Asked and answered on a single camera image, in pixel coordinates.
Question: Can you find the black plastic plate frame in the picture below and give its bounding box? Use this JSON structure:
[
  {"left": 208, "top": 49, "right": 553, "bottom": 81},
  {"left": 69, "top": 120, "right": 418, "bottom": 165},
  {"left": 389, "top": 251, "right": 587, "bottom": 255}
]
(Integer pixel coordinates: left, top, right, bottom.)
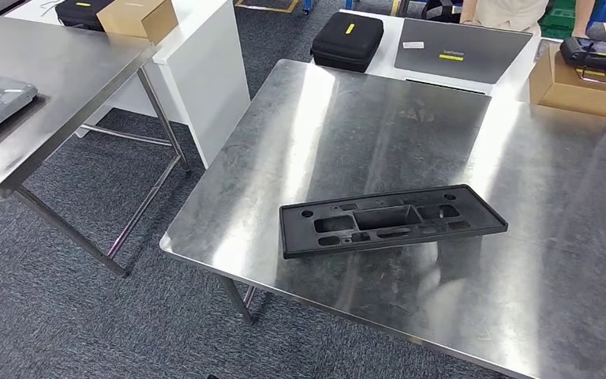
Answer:
[{"left": 279, "top": 184, "right": 509, "bottom": 260}]

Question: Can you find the stainless steel workbench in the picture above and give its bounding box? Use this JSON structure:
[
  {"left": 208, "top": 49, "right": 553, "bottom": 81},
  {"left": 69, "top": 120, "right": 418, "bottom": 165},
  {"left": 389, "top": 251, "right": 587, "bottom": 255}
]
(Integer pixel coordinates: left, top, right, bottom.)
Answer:
[
  {"left": 159, "top": 58, "right": 606, "bottom": 379},
  {"left": 0, "top": 10, "right": 192, "bottom": 278}
]

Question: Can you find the black zip case yellow label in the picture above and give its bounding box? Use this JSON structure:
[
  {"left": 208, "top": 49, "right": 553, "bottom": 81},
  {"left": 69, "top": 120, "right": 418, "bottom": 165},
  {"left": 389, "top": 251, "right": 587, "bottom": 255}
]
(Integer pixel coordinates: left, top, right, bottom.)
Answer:
[
  {"left": 310, "top": 11, "right": 385, "bottom": 73},
  {"left": 54, "top": 0, "right": 116, "bottom": 32}
]

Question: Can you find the yellow floor tape strip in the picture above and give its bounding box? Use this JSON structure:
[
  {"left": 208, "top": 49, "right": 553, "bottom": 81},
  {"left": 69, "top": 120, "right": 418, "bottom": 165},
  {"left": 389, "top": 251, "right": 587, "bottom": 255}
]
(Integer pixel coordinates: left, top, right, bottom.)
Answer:
[{"left": 234, "top": 0, "right": 301, "bottom": 14}]

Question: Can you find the grey laptop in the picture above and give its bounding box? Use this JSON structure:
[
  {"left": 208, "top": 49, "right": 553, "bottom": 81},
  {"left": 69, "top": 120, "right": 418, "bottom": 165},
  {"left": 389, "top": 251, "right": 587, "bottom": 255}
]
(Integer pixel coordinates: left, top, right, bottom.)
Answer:
[{"left": 393, "top": 18, "right": 534, "bottom": 84}]

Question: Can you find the brown cardboard box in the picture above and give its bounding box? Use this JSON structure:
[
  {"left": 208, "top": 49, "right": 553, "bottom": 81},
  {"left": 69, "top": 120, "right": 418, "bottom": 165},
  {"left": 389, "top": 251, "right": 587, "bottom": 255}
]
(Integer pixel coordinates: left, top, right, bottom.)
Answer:
[
  {"left": 96, "top": 0, "right": 180, "bottom": 44},
  {"left": 529, "top": 43, "right": 606, "bottom": 118}
]

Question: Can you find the person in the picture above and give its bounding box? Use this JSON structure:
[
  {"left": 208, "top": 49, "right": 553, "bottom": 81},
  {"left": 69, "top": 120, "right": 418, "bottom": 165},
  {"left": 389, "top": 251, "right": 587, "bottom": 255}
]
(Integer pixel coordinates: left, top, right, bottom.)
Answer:
[{"left": 458, "top": 0, "right": 597, "bottom": 39}]

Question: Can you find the green plastic crate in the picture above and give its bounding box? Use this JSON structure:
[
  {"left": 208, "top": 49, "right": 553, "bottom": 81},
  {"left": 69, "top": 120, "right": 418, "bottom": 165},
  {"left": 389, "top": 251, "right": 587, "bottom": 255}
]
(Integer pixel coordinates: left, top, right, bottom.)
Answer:
[{"left": 538, "top": 0, "right": 578, "bottom": 40}]

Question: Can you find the black handheld device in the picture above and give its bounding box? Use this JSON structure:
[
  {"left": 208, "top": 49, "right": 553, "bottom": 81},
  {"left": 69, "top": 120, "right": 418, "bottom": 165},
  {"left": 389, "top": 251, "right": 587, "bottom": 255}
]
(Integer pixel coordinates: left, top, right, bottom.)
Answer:
[{"left": 559, "top": 36, "right": 606, "bottom": 77}]

